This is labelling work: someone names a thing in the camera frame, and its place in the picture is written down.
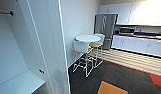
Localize black hook over red jacket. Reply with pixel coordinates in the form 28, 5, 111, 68
0, 10, 15, 17

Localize white upper kitchen cabinets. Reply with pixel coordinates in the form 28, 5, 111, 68
97, 1, 161, 27

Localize grey metal rack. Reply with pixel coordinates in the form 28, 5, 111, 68
72, 38, 94, 79

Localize white round high table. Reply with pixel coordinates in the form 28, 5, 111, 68
75, 34, 102, 68

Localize yellow high stool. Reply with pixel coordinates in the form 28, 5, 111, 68
88, 41, 104, 70

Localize white wardrobe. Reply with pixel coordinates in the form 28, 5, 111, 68
0, 0, 71, 94

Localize white kitchen counter cabinets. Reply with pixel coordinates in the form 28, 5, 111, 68
110, 32, 161, 58

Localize small black wardrobe latch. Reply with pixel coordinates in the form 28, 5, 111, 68
38, 68, 46, 75

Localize white high stool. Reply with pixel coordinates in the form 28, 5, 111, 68
94, 32, 107, 51

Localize grey refrigerator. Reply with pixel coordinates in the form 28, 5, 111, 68
93, 13, 119, 51

